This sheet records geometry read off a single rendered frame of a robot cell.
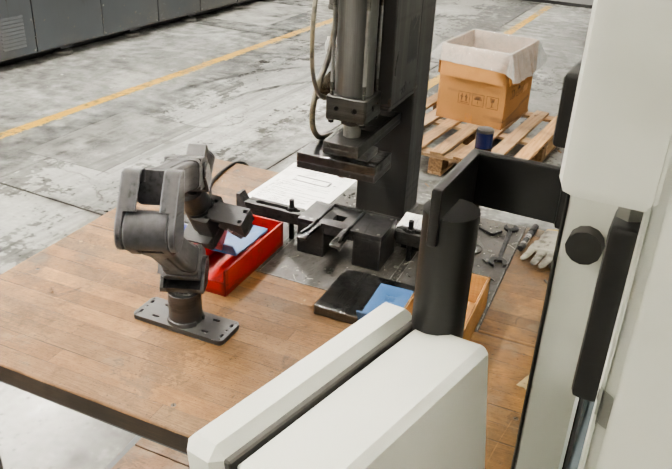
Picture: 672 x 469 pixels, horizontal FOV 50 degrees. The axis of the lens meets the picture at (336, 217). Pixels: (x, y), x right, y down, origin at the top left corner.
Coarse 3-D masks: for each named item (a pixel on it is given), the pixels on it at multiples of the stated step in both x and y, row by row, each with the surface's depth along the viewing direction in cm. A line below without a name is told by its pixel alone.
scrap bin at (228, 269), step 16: (256, 224) 168; (272, 224) 166; (256, 240) 168; (272, 240) 162; (224, 256) 161; (240, 256) 161; (256, 256) 156; (208, 272) 154; (224, 272) 145; (240, 272) 151; (208, 288) 148; (224, 288) 146
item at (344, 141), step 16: (384, 112) 169; (400, 112) 168; (352, 128) 151; (368, 128) 160; (384, 128) 160; (320, 144) 159; (336, 144) 149; (352, 144) 149; (368, 144) 152; (304, 160) 155; (320, 160) 153; (336, 160) 152; (352, 160) 152; (368, 160) 152; (384, 160) 153; (352, 176) 152; (368, 176) 150
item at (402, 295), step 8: (384, 288) 148; (392, 288) 148; (400, 288) 148; (376, 296) 145; (384, 296) 145; (392, 296) 146; (400, 296) 146; (408, 296) 146; (368, 304) 143; (376, 304) 143; (400, 304) 143; (360, 312) 136; (368, 312) 140
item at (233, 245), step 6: (252, 228) 164; (258, 228) 164; (264, 228) 164; (228, 234) 160; (252, 234) 161; (258, 234) 161; (228, 240) 158; (234, 240) 158; (240, 240) 158; (246, 240) 158; (252, 240) 158; (228, 246) 150; (234, 246) 156; (240, 246) 156; (222, 252) 154; (228, 252) 153; (234, 252) 152; (240, 252) 154
